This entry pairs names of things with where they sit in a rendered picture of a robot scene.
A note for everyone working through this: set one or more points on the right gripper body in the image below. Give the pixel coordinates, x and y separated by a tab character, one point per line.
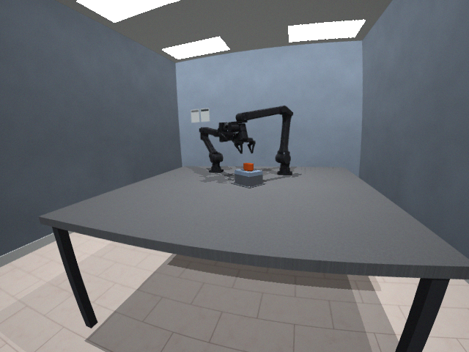
228	136

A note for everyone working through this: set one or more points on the orange peg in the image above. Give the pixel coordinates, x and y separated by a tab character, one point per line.
248	167

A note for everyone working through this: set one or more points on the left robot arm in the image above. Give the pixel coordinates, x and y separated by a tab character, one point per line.
286	118

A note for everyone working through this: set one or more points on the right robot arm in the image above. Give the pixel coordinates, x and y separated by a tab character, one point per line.
214	157

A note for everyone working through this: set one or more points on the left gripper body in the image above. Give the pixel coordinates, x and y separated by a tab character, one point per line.
246	139

